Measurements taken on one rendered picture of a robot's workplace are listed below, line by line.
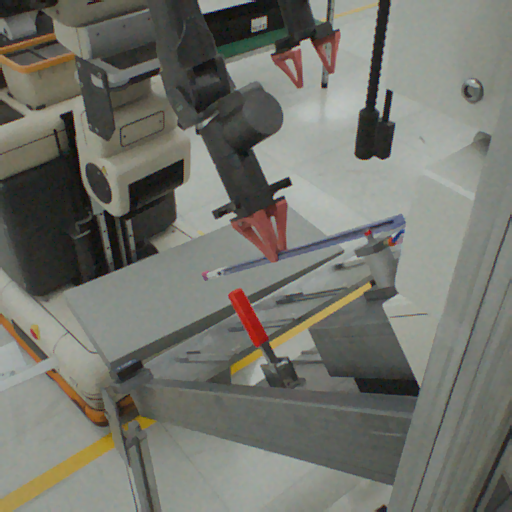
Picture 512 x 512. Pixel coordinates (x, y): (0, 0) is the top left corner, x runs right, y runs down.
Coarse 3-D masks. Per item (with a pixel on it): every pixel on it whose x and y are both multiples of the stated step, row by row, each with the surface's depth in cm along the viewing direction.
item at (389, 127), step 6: (378, 126) 69; (384, 126) 68; (390, 126) 68; (378, 132) 69; (384, 132) 68; (390, 132) 69; (378, 138) 70; (384, 138) 69; (390, 138) 69; (378, 144) 70; (384, 144) 69; (390, 144) 70; (378, 150) 70; (384, 150) 70; (390, 150) 70; (378, 156) 71; (384, 156) 70
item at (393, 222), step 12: (396, 216) 61; (360, 228) 65; (372, 228) 64; (384, 228) 62; (396, 228) 61; (324, 240) 71; (336, 240) 70; (348, 240) 68; (276, 252) 82; (288, 252) 79; (300, 252) 77; (240, 264) 92; (252, 264) 88; (204, 276) 104
